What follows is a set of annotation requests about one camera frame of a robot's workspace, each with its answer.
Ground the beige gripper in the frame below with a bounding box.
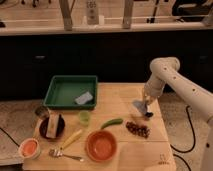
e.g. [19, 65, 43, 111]
[143, 88, 155, 118]

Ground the grey blue towel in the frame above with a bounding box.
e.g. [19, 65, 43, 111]
[133, 100, 147, 115]

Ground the red bowl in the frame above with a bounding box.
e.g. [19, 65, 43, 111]
[85, 130, 117, 162]

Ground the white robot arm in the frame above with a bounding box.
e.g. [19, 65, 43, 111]
[143, 57, 213, 171]

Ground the dark brown bowl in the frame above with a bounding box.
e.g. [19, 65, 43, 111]
[39, 116, 65, 139]

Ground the brown grape bunch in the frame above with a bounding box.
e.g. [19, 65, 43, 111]
[126, 122, 150, 138]

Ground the green cucumber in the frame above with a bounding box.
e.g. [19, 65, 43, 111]
[101, 118, 123, 129]

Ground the small green cup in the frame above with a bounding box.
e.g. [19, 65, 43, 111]
[78, 111, 90, 126]

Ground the grey sponge in tray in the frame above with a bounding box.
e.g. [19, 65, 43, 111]
[75, 92, 93, 105]

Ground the green plastic tray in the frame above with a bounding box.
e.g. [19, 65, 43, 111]
[43, 75, 98, 110]

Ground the beige wooden block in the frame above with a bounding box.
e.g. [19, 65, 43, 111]
[46, 114, 59, 138]

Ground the silver fork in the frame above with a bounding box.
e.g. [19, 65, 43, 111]
[49, 149, 84, 162]

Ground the small metal can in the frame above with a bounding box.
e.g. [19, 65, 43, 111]
[35, 106, 49, 120]

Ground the orange cup with white rim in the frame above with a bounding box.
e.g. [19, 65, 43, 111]
[18, 138, 41, 159]

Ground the black cable on floor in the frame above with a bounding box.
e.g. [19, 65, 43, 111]
[169, 105, 197, 171]

